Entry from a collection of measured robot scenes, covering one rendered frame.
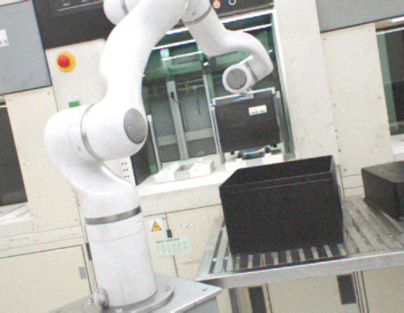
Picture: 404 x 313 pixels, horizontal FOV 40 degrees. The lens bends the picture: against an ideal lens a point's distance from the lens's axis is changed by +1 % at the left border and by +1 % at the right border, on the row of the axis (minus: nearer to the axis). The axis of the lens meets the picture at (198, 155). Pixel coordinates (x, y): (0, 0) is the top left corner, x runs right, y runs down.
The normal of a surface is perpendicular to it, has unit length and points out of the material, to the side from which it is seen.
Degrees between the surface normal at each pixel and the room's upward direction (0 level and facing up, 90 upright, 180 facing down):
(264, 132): 90
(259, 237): 90
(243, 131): 90
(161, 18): 115
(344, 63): 90
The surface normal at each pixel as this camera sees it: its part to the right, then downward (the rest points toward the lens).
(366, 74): -0.11, 0.12
